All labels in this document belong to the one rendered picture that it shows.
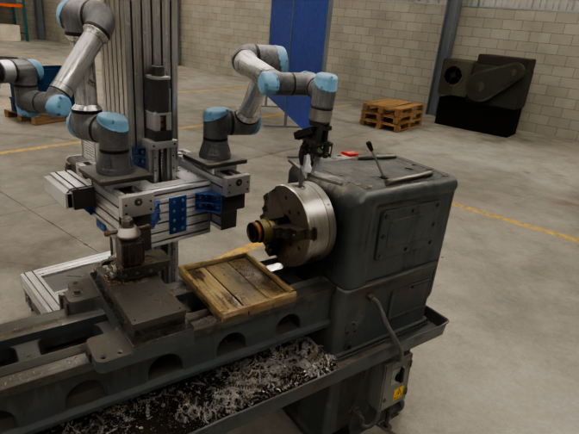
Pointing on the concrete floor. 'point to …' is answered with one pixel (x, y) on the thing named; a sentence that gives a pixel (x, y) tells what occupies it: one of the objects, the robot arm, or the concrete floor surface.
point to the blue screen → (300, 49)
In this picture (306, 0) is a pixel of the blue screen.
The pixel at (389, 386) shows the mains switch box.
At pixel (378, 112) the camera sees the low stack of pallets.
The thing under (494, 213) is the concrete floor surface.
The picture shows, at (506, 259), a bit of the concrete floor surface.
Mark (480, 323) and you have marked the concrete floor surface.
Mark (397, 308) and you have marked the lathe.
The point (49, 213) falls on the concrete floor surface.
